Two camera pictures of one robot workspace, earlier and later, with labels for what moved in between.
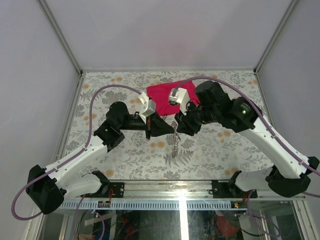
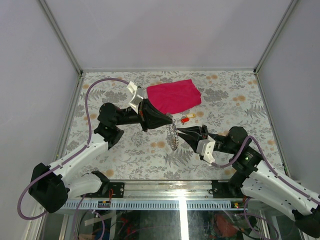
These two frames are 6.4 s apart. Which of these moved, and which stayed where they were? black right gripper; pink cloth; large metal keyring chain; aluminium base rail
Moved: large metal keyring chain; black right gripper
Stayed: aluminium base rail; pink cloth
